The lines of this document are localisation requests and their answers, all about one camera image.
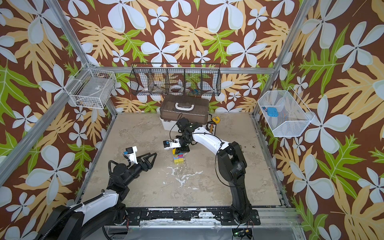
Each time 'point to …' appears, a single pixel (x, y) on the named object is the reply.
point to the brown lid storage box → (174, 108)
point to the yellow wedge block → (174, 151)
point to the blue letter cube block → (175, 158)
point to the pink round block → (181, 154)
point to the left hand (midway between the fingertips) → (152, 152)
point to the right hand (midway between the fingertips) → (175, 147)
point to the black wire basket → (176, 79)
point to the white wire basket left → (92, 88)
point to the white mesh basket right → (285, 115)
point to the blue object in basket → (272, 112)
